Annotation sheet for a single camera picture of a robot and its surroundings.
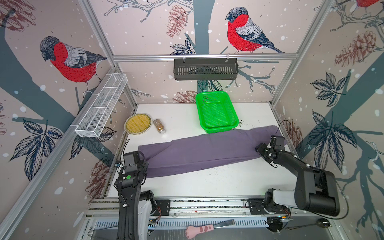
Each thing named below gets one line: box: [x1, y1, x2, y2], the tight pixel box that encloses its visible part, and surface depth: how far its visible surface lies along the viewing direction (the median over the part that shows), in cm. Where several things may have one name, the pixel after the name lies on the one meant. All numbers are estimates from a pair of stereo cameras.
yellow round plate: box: [124, 113, 152, 135], surface depth 109 cm
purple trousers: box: [138, 125, 282, 178], surface depth 97 cm
